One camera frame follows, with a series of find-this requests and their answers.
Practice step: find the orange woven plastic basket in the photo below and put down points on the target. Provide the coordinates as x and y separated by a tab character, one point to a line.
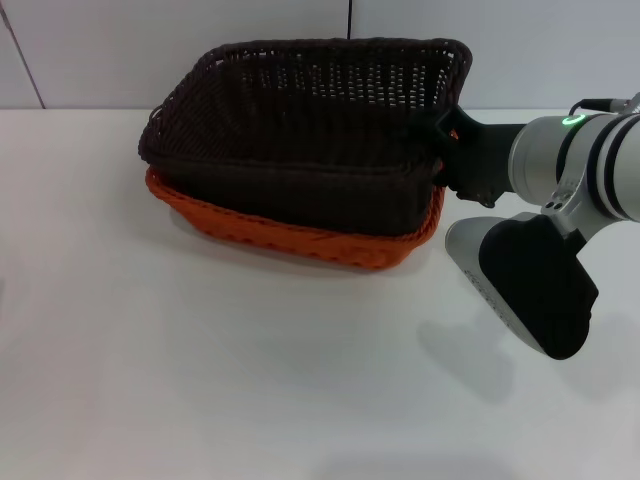
310	245

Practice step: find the dark brown woven plastic basket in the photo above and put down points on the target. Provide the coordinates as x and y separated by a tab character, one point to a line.
300	180

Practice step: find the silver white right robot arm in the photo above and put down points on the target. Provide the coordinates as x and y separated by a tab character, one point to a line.
590	160

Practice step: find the right wrist camera housing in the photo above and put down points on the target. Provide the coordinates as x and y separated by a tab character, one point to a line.
530	290

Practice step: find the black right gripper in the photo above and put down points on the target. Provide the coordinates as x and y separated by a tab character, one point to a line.
480	160

